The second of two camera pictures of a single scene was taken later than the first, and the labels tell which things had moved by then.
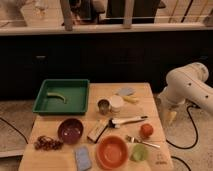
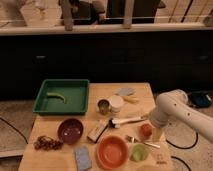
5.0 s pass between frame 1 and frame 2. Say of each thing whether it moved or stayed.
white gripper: moved
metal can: stayed
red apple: stayed
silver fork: stayed
